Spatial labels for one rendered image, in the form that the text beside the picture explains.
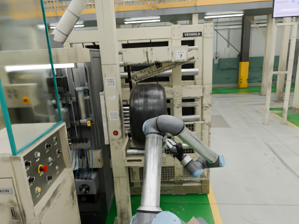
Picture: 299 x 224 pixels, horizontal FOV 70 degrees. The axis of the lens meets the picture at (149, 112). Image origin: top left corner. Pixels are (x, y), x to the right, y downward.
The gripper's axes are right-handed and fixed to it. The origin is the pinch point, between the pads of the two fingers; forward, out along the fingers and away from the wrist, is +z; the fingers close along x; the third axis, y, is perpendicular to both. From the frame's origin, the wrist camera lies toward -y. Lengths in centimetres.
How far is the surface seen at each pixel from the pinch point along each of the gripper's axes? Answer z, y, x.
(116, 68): 66, -26, 0
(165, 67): 56, -5, 53
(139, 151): 11.6, 19.4, -17.6
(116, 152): 27, 31, -30
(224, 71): 216, 560, 768
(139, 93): 38.9, -19.1, 1.8
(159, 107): 18.5, -20.0, 4.6
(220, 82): 195, 603, 740
